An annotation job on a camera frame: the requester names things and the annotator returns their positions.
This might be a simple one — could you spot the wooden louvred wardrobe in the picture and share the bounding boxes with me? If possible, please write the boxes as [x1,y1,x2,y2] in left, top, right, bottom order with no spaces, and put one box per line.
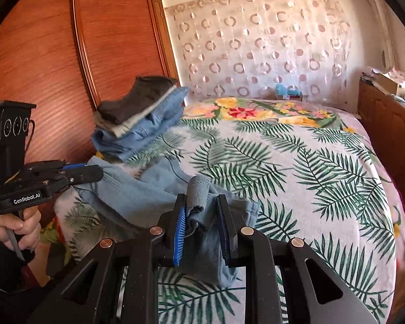
[0,0,173,163]

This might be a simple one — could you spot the person's left hand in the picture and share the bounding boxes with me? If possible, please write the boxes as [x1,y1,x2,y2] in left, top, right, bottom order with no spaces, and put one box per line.
[0,206,41,250]

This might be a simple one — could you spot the folded blue jeans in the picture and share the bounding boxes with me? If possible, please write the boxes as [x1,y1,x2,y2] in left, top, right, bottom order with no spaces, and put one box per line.
[92,87,189,161]

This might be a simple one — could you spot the blue toy on box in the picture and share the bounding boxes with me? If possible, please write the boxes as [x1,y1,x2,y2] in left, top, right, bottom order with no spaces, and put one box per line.
[275,83,303,101]

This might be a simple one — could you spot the cardboard box with papers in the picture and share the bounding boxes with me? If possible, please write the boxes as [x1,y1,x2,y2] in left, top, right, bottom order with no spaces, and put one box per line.
[371,67,405,97]

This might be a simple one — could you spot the palm leaf print bedsheet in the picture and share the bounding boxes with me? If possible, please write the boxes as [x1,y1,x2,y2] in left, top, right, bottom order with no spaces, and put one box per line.
[55,117,396,323]

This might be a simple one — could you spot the floral blanket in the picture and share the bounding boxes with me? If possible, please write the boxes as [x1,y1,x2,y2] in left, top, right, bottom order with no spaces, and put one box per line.
[184,97,405,277]

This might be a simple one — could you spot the grey-blue shorts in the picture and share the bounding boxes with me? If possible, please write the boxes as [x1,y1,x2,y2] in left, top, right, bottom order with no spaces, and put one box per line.
[75,157,260,288]

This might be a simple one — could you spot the circle pattern sheer curtain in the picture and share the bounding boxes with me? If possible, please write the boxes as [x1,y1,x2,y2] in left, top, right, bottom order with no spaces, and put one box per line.
[165,0,351,107]

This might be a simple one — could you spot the wooden side cabinet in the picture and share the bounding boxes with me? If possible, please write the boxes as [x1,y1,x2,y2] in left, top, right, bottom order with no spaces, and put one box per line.
[358,81,405,202]

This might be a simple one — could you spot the folded grey garment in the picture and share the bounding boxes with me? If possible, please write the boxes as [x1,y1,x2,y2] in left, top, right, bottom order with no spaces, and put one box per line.
[93,85,177,137]

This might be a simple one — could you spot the folded black garment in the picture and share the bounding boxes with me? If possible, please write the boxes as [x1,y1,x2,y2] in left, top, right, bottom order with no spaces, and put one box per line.
[97,75,178,124]

